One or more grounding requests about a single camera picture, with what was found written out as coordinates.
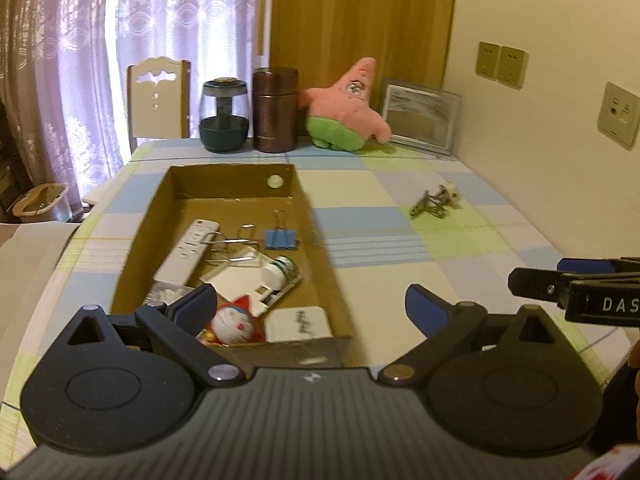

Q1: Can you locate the clear box of floss picks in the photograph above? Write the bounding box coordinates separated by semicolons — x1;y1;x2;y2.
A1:
144;282;193;307

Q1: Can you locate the beige plastic waste bin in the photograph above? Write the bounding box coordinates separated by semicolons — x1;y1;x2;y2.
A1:
12;183;73;223

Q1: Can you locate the lilac lace curtain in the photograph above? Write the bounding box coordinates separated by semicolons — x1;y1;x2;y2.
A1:
1;0;259;203

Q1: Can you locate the red white package corner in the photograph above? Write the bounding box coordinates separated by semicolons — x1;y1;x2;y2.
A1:
574;444;640;480

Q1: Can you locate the white square charger box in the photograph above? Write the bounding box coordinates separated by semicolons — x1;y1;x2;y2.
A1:
201;254;302;318

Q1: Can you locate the small white green bottle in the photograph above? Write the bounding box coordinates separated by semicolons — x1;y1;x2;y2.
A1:
262;256;298;290

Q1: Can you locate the framed sand picture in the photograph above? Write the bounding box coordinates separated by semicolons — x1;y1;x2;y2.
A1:
380;79;462;155

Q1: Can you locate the red Doraemon toy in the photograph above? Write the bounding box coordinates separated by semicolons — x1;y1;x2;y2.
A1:
198;295;265;346

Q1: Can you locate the brown cylindrical canister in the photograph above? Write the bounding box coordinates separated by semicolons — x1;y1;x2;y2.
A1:
252;67;299;153

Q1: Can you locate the zebra striped hair clip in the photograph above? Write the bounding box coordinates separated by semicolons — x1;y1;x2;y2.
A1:
409;188;450;219

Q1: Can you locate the tan square card box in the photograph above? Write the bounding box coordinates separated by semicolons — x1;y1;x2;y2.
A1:
265;306;332;344

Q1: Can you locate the blue binder clip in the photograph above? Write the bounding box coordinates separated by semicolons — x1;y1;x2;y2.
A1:
264;210;297;250

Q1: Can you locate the pink Patrick star plush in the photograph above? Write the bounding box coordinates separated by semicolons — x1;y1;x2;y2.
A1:
298;58;392;152

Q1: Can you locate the wire metal stand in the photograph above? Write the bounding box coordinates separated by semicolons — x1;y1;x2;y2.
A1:
202;223;259;266

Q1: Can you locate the yellow wood panel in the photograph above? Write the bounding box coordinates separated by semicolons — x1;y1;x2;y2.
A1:
270;0;454;96

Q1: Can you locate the white remote control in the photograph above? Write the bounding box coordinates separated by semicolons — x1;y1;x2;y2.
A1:
153;219;219;286

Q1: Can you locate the plaid pastel tablecloth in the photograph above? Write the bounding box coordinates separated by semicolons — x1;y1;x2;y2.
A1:
0;136;632;466

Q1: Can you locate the beige wall socket plate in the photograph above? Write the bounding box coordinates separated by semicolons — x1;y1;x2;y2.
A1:
597;81;640;148

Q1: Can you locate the open cardboard box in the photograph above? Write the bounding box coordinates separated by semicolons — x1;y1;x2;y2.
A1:
110;164;354;372

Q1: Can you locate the dark green glass humidifier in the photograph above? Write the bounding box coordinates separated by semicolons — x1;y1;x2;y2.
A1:
198;77;250;153

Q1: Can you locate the person's right hand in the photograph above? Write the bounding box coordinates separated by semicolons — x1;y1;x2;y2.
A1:
627;340;640;396

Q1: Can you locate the cream wooden chair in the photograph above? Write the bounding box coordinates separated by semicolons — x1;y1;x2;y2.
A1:
126;56;191;152

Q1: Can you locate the gold double wall socket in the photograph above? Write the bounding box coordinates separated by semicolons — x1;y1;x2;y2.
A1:
475;41;528;89

